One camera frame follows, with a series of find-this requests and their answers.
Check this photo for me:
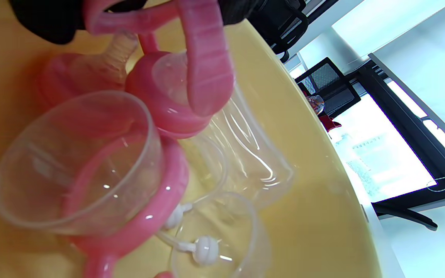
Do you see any person's left hand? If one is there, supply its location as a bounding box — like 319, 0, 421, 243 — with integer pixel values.
8, 0, 269, 45

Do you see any pink bottle collar with nipple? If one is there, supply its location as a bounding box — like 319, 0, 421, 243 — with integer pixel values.
126, 50, 223, 139
39, 33, 140, 112

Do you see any clear baby bottle cap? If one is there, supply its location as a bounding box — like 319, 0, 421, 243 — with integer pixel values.
0, 91, 163, 236
170, 193, 271, 278

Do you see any pink bottle handle ring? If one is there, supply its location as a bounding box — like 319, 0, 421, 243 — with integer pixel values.
62, 135, 190, 278
83, 0, 235, 117

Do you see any clear plastic baby bottle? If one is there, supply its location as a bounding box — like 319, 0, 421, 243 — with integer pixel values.
182, 83, 294, 209

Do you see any yellow plastic basin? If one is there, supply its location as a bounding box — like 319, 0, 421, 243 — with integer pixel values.
0, 0, 383, 278

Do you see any red bag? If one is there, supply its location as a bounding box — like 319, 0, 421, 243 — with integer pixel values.
318, 114, 342, 132

